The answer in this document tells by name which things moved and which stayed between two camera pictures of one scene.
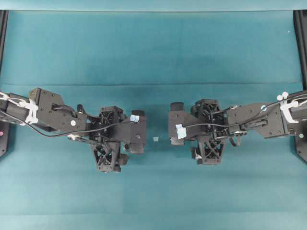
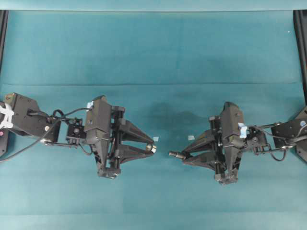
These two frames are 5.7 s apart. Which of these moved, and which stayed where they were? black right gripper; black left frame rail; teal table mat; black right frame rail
Moved: black right gripper
Stayed: black left frame rail; teal table mat; black right frame rail
